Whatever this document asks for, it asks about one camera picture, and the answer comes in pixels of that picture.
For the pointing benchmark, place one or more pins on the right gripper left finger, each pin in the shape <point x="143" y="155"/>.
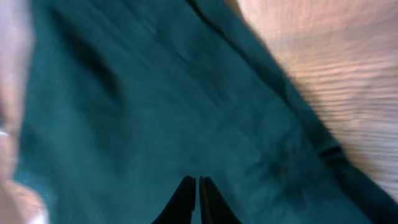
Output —
<point x="181" y="205"/>

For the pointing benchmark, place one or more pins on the black shorts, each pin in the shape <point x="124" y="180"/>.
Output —
<point x="125" y="98"/>

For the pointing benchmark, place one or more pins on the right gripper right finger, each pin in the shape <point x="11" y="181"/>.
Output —
<point x="214" y="209"/>

